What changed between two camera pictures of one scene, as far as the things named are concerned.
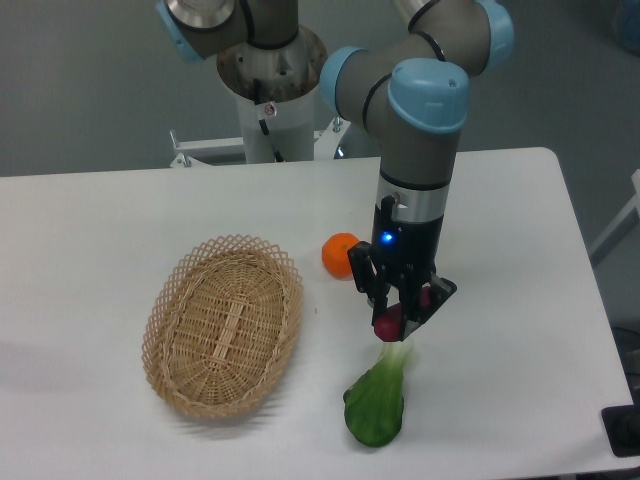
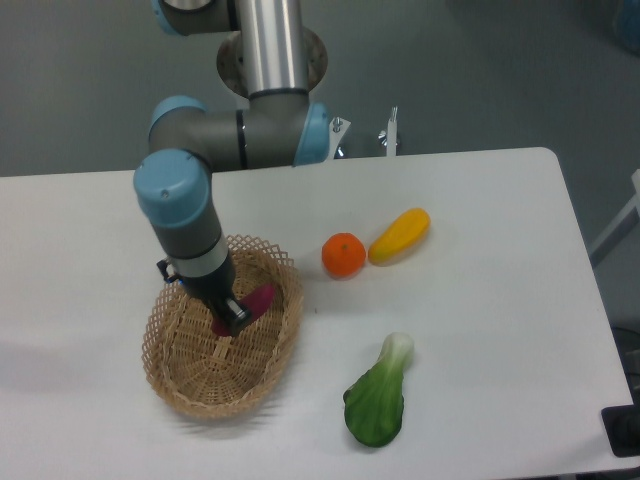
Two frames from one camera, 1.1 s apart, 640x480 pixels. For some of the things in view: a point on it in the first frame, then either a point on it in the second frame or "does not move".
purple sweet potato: [388, 325] → [255, 303]
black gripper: [409, 250] → [216, 290]
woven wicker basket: [220, 325] does not move
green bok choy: [374, 406] does not move
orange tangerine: [334, 255] does not move
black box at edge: [622, 427] does not move
